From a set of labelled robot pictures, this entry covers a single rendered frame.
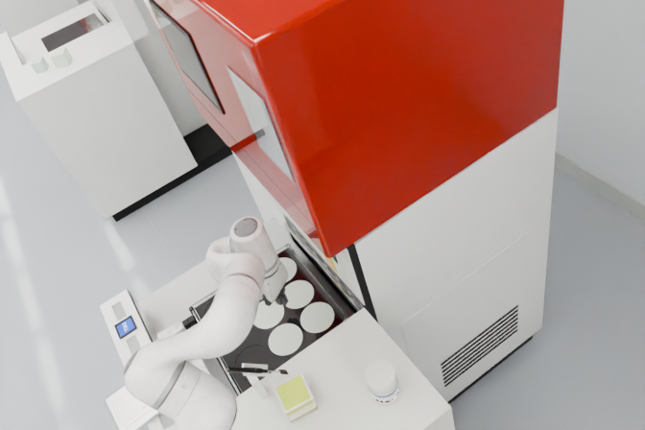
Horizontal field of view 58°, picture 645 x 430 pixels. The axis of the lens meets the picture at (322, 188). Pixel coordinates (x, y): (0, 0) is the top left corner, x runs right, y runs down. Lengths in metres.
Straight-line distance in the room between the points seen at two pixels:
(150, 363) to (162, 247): 2.30
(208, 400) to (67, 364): 2.13
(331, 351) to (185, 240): 1.94
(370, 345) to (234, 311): 0.52
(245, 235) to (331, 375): 0.41
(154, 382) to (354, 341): 0.60
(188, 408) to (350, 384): 0.49
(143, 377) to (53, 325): 2.32
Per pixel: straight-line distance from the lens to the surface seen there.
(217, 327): 1.11
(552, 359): 2.60
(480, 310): 2.06
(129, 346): 1.81
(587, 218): 3.03
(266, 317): 1.74
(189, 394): 1.14
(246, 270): 1.25
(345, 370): 1.52
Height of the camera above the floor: 2.30
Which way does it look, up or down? 44 degrees down
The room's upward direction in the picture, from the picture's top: 18 degrees counter-clockwise
